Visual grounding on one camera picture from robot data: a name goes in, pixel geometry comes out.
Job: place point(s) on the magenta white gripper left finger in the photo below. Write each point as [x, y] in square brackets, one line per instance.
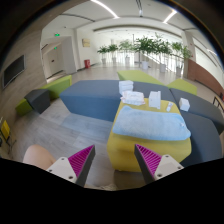
[75, 168]

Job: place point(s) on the red bin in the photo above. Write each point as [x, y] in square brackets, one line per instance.
[87, 63]

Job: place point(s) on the large blue-grey ottoman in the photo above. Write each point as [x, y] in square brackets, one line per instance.
[98, 99]

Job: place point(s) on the potted plant far right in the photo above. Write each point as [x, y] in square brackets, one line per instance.
[181, 53]

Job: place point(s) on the small white bottle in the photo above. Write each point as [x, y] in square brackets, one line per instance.
[170, 104]

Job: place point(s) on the green ottoman right back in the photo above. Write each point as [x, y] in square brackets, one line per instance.
[183, 85]

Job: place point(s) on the dark grey ottoman right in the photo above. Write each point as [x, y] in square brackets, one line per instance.
[206, 124]

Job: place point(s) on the person's knee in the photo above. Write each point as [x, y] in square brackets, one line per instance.
[38, 156]

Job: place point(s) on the yellow sign stand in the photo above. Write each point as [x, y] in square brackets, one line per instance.
[6, 133]

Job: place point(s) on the green bench left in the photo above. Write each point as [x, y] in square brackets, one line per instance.
[54, 88]

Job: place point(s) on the framed wall notice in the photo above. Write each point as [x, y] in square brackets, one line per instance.
[86, 42]

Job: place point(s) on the yellow ottoman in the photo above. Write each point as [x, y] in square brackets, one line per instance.
[122, 151]

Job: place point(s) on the white packaged cloth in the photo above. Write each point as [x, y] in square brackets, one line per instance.
[133, 97]

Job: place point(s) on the light blue towel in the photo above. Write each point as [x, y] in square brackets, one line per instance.
[151, 125]

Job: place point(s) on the stack of white cloths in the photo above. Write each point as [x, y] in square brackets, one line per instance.
[126, 85]

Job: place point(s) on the dark grey cube seat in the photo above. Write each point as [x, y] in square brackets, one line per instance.
[38, 99]

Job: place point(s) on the green ottoman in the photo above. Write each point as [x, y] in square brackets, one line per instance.
[137, 76]
[183, 85]

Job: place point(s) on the potted plant right centre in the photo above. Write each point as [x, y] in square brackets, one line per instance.
[163, 50]

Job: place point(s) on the potted plant far left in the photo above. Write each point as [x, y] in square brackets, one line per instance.
[103, 50]

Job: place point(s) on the large potted plant centre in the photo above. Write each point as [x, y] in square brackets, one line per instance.
[144, 46]

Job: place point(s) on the wall-mounted black television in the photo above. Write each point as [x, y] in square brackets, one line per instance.
[13, 70]

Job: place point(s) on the green ottoman centre back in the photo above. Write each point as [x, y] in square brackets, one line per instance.
[137, 76]

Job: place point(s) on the white cube box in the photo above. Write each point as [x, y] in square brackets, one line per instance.
[184, 104]

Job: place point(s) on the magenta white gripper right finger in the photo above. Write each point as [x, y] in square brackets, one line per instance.
[153, 165]

